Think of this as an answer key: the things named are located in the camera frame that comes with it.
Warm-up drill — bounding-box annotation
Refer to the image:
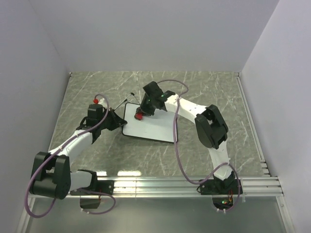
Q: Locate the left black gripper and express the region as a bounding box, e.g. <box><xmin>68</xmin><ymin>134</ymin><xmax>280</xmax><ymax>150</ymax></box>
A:
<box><xmin>98</xmin><ymin>108</ymin><xmax>126</xmax><ymax>132</ymax></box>

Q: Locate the red black eraser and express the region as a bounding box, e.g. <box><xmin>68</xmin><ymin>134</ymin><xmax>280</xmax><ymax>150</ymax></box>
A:
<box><xmin>135</xmin><ymin>113</ymin><xmax>143</xmax><ymax>120</ymax></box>

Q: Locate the white whiteboard black frame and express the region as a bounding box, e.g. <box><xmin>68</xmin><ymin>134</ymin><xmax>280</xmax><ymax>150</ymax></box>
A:
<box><xmin>122</xmin><ymin>102</ymin><xmax>174</xmax><ymax>143</ymax></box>

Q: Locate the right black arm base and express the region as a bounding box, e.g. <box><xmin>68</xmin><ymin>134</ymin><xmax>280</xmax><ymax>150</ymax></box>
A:
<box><xmin>196</xmin><ymin>179</ymin><xmax>243</xmax><ymax>195</ymax></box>

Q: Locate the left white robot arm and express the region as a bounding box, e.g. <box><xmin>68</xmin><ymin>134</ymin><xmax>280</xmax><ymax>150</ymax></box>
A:
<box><xmin>29</xmin><ymin>104</ymin><xmax>127</xmax><ymax>200</ymax></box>

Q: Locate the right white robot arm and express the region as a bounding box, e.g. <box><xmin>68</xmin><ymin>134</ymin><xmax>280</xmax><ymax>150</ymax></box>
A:
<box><xmin>135</xmin><ymin>81</ymin><xmax>237</xmax><ymax>194</ymax></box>

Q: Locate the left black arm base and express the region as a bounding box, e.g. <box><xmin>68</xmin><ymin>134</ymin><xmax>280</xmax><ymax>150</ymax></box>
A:
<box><xmin>93</xmin><ymin>180</ymin><xmax>115</xmax><ymax>195</ymax></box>

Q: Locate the metal wire whiteboard stand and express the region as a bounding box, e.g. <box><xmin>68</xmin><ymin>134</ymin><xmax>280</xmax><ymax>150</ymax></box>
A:
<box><xmin>114</xmin><ymin>92</ymin><xmax>140</xmax><ymax>110</ymax></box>

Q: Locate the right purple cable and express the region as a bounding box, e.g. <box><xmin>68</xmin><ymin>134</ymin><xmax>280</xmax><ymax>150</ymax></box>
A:
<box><xmin>158</xmin><ymin>79</ymin><xmax>243</xmax><ymax>215</ymax></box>

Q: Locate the purple cable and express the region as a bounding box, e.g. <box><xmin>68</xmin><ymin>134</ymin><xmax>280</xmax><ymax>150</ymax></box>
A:
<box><xmin>158</xmin><ymin>79</ymin><xmax>243</xmax><ymax>215</ymax></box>
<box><xmin>25</xmin><ymin>94</ymin><xmax>117</xmax><ymax>217</ymax></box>

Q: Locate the aluminium front rail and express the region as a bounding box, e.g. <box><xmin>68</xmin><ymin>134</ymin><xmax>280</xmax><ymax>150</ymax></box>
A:
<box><xmin>99</xmin><ymin>176</ymin><xmax>284</xmax><ymax>198</ymax></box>

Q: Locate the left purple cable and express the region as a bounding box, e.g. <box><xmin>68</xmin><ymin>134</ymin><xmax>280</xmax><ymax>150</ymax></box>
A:
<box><xmin>25</xmin><ymin>94</ymin><xmax>117</xmax><ymax>217</ymax></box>

